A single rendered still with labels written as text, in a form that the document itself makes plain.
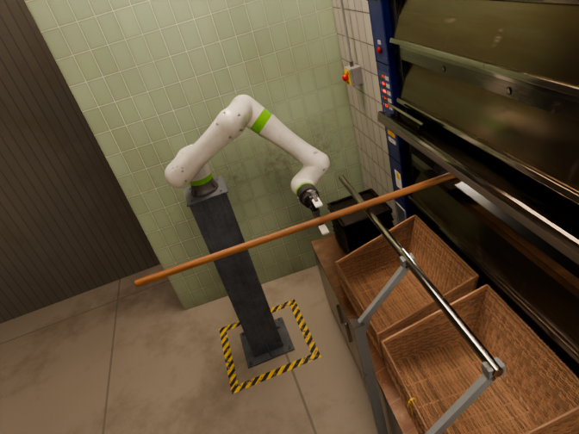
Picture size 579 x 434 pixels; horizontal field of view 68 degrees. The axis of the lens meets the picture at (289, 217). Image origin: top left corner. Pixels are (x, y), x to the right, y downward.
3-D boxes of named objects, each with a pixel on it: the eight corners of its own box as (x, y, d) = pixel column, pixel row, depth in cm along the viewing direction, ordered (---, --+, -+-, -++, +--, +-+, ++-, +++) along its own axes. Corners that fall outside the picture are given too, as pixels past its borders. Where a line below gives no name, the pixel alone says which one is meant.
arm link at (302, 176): (301, 194, 214) (283, 183, 210) (316, 174, 211) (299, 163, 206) (308, 207, 202) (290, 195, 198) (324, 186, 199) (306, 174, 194)
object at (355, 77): (357, 80, 252) (354, 63, 247) (364, 83, 243) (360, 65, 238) (345, 83, 252) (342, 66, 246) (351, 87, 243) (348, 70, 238)
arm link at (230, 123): (154, 178, 200) (223, 108, 171) (170, 163, 213) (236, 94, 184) (176, 197, 204) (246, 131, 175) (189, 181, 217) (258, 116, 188)
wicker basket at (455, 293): (420, 253, 236) (415, 212, 222) (482, 322, 188) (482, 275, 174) (338, 282, 233) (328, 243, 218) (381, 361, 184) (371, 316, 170)
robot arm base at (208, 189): (189, 181, 241) (184, 171, 238) (214, 172, 243) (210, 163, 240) (192, 200, 219) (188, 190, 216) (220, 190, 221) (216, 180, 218)
